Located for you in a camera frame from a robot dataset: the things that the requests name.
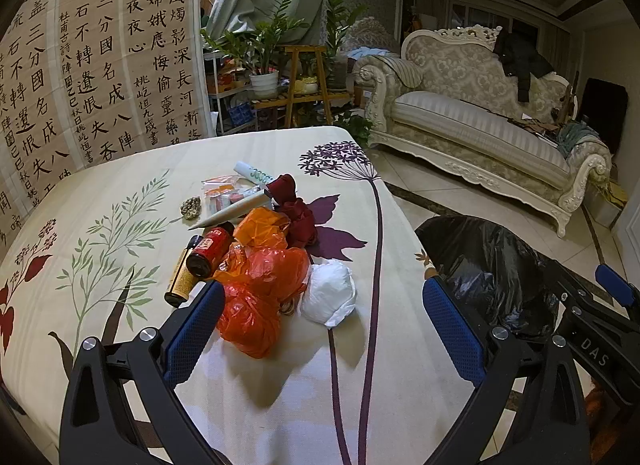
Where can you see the orange white snack wrapper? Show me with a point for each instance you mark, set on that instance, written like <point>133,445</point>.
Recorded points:
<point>222,191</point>

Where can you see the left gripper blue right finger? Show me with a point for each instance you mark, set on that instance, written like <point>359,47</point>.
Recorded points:
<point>463,347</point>

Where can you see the black garment on sofa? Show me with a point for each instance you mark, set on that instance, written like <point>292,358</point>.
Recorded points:
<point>520,59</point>

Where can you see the ornate cream sofa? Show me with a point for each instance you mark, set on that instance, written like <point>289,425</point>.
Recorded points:
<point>445,99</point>

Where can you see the orange plastic bag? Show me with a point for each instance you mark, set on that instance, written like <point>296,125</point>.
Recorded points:
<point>263,278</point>

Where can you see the gold black bottle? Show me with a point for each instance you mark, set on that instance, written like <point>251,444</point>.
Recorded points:
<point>182,281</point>

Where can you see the white green toothpaste tube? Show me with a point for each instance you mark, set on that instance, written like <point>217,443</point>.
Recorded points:
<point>253,174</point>

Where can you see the tall potted plant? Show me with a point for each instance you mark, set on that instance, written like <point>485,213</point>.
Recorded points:
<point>339,19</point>

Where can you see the red spray bottle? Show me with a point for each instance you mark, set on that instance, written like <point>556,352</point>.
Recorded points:
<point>209,252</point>

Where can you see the floral cream tablecloth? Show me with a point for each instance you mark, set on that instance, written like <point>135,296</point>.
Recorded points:
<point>325,355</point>

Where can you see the small leafy floor plant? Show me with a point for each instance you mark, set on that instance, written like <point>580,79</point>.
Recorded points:
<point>358,126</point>

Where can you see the white metal shelf rack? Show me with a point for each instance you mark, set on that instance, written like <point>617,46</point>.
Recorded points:
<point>229,95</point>

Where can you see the potted green plant white pot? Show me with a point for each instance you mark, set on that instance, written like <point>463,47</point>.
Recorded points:
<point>255,50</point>

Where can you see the red fabric ribbon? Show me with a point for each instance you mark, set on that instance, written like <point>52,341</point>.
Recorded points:
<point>302,231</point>

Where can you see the calligraphy folding screen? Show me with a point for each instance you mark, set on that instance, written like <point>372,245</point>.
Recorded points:
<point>84,82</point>

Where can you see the white cream tube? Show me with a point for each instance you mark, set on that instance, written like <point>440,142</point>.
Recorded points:
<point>235,210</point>

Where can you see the teal cloth on sofa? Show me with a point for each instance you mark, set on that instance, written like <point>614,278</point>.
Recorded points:
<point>572,134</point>

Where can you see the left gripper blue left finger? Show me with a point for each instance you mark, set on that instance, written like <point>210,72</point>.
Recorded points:
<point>187,331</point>

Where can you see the wooden plant stand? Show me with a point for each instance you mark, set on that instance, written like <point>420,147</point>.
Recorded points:
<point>299,90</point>

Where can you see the black lined trash bin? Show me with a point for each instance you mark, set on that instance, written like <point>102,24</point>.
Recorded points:
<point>491,269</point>

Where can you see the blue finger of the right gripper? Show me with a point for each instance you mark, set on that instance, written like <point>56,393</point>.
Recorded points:
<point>615,285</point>

